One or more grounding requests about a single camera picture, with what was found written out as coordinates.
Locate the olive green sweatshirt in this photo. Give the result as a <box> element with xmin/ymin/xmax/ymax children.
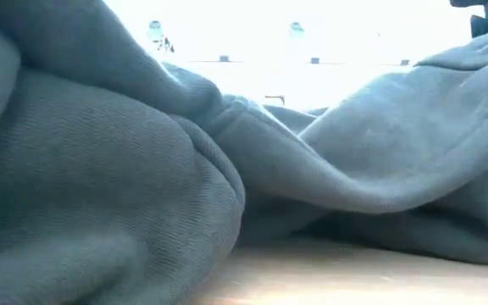
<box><xmin>0</xmin><ymin>0</ymin><xmax>488</xmax><ymax>305</ymax></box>

